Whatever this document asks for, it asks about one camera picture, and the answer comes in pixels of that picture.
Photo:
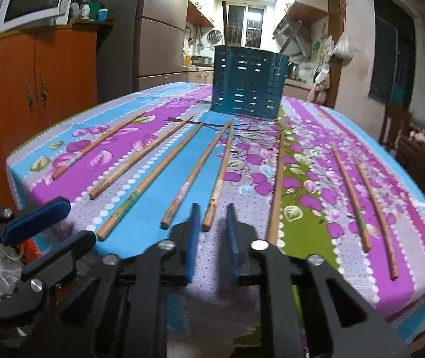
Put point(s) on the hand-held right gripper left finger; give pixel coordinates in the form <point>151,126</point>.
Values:
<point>194,238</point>

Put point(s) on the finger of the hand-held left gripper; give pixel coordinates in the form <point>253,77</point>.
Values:
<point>59,255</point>
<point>37,219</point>

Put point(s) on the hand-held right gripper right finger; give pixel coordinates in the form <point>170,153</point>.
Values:
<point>234,238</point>

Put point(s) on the pink printed wooden chopstick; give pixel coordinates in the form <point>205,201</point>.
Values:
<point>197,173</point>

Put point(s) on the green printed wooden chopstick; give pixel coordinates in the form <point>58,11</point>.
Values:
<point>151,180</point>

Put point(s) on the teal perforated utensil holder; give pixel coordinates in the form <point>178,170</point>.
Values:
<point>257,111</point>

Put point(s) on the red plastic bag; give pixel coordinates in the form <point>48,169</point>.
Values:
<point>30,249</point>

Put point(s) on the floral printed tablecloth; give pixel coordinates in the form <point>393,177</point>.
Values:
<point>67,190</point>

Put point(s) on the white plastic bag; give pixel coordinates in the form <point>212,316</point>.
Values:
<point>0,268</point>

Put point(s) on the orange wooden cabinet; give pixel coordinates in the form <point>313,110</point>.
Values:
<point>48,82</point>

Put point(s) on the kitchen counter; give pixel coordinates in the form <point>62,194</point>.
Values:
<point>197,74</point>

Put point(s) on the hanging pink bag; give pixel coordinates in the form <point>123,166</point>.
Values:
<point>318,93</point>

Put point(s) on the metal pot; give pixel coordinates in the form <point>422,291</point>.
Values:
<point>202,60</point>

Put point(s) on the hanging white bag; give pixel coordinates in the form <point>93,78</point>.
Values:
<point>321,72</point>

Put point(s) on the metal range hood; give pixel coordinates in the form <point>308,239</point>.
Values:
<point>290,50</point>

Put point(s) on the silver refrigerator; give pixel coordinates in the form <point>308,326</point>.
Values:
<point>156,44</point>

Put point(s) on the wooden chair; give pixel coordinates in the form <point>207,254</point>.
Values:
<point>395,123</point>

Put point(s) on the round metal strainer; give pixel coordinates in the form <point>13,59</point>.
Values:
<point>214,36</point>

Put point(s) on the pink cloth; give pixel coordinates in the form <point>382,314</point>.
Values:
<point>420,137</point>

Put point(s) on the white bottle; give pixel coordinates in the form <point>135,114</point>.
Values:
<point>84,11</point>

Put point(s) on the chopsticks in holder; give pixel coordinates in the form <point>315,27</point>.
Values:
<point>255,26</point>

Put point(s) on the light blue cup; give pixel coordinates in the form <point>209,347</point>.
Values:
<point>103,15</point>

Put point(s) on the hanging clear plastic bag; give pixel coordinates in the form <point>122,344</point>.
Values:
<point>343,46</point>

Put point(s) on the dark room window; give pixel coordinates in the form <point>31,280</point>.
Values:
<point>391,52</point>

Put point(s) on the small wall cabinet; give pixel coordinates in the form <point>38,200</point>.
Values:
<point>199,15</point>

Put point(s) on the wooden door post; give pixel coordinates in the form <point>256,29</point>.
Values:
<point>337,15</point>

